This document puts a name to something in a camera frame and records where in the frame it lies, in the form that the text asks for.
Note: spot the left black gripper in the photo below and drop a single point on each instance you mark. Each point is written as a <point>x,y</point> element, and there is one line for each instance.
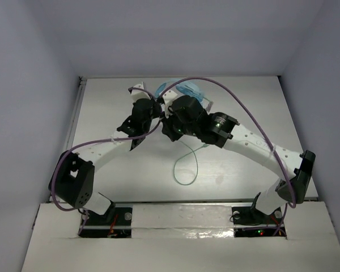
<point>147,103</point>

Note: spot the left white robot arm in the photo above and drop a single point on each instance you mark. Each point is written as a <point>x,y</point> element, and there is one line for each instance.
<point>72,183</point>

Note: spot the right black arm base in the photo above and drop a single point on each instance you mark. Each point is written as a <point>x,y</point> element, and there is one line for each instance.
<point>249,223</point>

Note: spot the aluminium rail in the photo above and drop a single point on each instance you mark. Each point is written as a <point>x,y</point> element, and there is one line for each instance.
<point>70,127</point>

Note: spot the light blue headphones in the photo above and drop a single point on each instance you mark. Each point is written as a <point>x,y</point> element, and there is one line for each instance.
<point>187,88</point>

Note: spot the white foam front panel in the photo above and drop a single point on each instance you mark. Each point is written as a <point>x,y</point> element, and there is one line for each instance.
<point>184,237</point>

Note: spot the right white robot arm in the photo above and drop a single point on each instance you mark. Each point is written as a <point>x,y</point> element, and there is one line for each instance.
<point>293,169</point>

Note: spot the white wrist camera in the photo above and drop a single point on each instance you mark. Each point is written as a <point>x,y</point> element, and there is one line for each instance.
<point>138,93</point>
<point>168,98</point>

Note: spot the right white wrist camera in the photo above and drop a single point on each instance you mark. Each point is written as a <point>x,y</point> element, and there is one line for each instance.
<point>168,98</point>

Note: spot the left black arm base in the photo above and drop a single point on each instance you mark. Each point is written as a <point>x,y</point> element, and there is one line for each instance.
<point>118,226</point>

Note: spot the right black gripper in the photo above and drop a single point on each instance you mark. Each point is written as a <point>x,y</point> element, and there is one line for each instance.
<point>168,128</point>

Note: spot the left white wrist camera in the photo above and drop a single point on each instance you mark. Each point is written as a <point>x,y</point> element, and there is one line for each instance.
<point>138,93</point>

